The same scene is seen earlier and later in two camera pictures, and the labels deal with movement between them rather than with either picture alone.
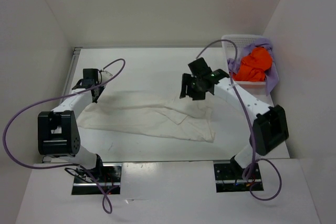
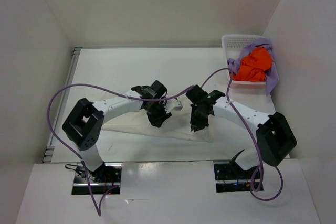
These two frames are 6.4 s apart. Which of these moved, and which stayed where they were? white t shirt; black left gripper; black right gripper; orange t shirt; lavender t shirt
Moved: black left gripper; white t shirt; black right gripper
Stayed: orange t shirt; lavender t shirt
